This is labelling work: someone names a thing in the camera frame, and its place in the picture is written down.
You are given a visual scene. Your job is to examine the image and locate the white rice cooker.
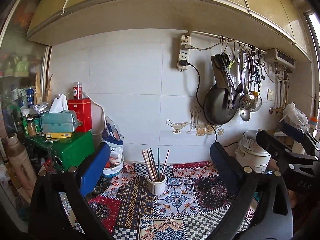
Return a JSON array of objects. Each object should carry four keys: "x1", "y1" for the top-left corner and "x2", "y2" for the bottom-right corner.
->
[{"x1": 235, "y1": 130, "x2": 271, "y2": 173}]

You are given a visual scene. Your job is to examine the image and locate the pink chopstick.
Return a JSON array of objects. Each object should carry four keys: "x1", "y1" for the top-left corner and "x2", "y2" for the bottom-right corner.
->
[{"x1": 160, "y1": 150, "x2": 170, "y2": 178}]

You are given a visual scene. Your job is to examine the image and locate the yellow flat box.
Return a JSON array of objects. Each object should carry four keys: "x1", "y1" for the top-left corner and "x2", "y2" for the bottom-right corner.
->
[{"x1": 45, "y1": 132, "x2": 72, "y2": 139}]

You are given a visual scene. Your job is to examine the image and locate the dark green chopstick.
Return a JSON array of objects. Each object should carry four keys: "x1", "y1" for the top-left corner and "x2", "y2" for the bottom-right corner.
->
[{"x1": 157, "y1": 148, "x2": 161, "y2": 181}]

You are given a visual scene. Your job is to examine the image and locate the white water heater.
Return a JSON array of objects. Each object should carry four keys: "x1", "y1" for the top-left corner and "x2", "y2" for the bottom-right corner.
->
[{"x1": 264, "y1": 48, "x2": 296, "y2": 69}]

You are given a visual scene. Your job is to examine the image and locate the upper kitchen cabinet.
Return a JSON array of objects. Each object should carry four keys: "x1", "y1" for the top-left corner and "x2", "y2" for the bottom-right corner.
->
[{"x1": 27, "y1": 0, "x2": 311, "y2": 62}]

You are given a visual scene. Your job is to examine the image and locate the patterned patchwork table mat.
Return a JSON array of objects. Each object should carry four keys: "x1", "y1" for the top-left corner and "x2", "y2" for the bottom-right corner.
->
[{"x1": 88, "y1": 161, "x2": 235, "y2": 239}]

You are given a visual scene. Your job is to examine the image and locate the metal strainer ladle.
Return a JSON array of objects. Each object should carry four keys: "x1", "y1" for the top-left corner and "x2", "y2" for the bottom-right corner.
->
[{"x1": 239, "y1": 49, "x2": 256, "y2": 111}]

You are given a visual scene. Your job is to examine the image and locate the black wok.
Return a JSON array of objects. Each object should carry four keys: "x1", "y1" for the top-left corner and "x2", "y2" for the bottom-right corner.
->
[{"x1": 203, "y1": 85, "x2": 236, "y2": 125}]

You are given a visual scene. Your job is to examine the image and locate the black power cable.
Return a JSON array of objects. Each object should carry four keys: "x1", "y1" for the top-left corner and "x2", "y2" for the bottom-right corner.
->
[{"x1": 179, "y1": 60, "x2": 239, "y2": 147}]

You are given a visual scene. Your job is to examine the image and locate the white ceramic utensil cup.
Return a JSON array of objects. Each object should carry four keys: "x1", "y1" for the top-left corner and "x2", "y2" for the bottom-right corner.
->
[{"x1": 147, "y1": 175, "x2": 167, "y2": 196}]

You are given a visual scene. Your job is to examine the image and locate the red tin box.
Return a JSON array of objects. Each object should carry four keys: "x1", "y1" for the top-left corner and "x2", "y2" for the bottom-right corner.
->
[{"x1": 68, "y1": 99, "x2": 92, "y2": 132}]

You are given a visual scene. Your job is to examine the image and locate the black scissors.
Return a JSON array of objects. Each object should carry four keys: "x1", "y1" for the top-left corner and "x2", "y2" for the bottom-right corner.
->
[{"x1": 215, "y1": 53, "x2": 235, "y2": 99}]

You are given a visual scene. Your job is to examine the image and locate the teal tissue box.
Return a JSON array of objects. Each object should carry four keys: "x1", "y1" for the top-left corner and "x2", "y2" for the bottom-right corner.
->
[{"x1": 40, "y1": 111, "x2": 79, "y2": 133}]

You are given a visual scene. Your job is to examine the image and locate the blue white plastic bag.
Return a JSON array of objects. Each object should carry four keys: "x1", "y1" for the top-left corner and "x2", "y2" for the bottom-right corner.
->
[{"x1": 102, "y1": 116, "x2": 123, "y2": 165}]

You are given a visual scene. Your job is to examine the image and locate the metal hanging rail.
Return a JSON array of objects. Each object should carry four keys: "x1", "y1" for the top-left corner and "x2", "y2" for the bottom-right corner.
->
[{"x1": 187, "y1": 30, "x2": 252, "y2": 46}]

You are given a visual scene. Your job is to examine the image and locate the spice bottle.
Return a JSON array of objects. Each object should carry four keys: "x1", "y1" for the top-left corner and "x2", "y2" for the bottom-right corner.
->
[{"x1": 27, "y1": 117, "x2": 36, "y2": 137}]

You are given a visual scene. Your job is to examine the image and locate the white power strip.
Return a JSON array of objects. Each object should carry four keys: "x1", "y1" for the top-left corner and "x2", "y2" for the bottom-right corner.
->
[{"x1": 177, "y1": 34, "x2": 191, "y2": 72}]

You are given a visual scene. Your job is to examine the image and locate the person's hand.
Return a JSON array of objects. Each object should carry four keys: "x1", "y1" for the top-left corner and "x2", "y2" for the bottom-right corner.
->
[{"x1": 268, "y1": 158, "x2": 297, "y2": 208}]

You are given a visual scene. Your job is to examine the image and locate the green metal box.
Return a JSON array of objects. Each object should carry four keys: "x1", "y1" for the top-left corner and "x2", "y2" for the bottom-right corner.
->
[{"x1": 26, "y1": 131, "x2": 95, "y2": 171}]

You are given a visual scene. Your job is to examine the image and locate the brown chopstick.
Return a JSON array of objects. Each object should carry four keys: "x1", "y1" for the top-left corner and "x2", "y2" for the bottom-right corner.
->
[{"x1": 146, "y1": 148, "x2": 156, "y2": 182}]

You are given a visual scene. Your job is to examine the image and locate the grey chopstick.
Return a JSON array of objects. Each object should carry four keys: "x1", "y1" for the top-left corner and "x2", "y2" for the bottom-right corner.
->
[{"x1": 149, "y1": 148, "x2": 158, "y2": 182}]

